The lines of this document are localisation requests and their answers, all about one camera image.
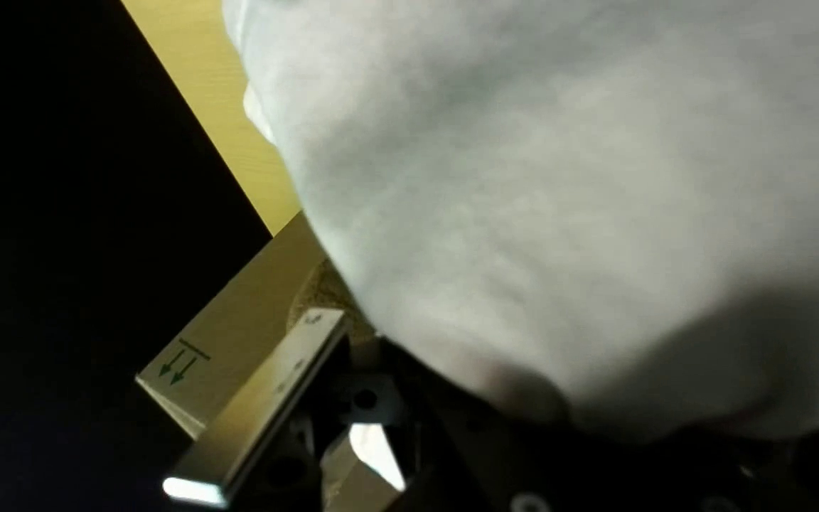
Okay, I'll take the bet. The white shirt with orange print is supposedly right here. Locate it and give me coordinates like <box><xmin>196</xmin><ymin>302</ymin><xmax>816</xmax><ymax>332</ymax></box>
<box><xmin>222</xmin><ymin>0</ymin><xmax>819</xmax><ymax>442</ymax></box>

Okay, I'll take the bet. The large brown cardboard box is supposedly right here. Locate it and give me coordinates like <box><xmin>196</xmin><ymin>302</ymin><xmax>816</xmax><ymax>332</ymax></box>
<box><xmin>134</xmin><ymin>209</ymin><xmax>383</xmax><ymax>512</ymax></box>

